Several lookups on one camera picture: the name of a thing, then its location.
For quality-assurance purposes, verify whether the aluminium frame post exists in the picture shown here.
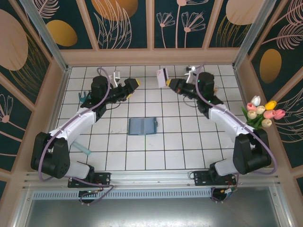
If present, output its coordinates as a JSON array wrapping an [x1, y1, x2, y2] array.
[[19, 0, 71, 73], [232, 0, 278, 70]]

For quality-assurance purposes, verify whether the grey metal sheet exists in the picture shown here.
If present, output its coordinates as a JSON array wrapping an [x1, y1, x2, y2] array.
[[23, 198, 282, 227]]

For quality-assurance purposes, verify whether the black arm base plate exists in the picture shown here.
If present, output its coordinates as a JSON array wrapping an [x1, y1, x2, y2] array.
[[193, 169, 237, 187], [68, 172, 112, 189]]

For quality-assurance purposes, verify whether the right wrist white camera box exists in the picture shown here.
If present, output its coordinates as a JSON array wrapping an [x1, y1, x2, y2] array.
[[185, 66, 197, 83]]

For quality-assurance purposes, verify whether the tulip bouquet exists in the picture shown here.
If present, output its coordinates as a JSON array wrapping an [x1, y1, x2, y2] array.
[[241, 95, 286, 136]]

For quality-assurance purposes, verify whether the perforated grey cable duct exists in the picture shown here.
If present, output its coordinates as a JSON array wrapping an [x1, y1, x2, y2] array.
[[32, 190, 214, 200]]

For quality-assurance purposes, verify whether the teal card holder wallet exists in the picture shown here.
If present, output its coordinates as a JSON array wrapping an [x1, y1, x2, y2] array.
[[127, 117, 159, 136]]

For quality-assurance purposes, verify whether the aluminium rail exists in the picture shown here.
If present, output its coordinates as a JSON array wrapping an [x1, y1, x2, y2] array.
[[22, 167, 281, 190]]

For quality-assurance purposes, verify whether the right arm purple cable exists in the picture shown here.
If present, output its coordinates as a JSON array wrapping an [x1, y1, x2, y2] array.
[[195, 63, 278, 203]]

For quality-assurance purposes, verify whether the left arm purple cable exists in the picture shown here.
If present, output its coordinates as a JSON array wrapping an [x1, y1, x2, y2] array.
[[37, 67, 115, 206]]

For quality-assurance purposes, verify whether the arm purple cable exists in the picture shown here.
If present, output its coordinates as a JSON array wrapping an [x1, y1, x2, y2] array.
[[37, 67, 115, 206], [195, 63, 278, 203]]

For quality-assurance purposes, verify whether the electronics board with wires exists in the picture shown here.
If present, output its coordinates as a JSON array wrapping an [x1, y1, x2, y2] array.
[[79, 190, 100, 199], [212, 186, 237, 202]]

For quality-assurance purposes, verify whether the teal garden fork wooden handle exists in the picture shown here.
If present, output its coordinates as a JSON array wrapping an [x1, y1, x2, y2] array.
[[78, 91, 92, 103]]

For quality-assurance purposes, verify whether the light teal tube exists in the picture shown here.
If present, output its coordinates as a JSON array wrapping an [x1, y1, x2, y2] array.
[[72, 141, 92, 156]]

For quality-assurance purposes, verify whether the white card with red mark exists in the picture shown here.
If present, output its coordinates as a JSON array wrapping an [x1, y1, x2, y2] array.
[[156, 68, 169, 88]]

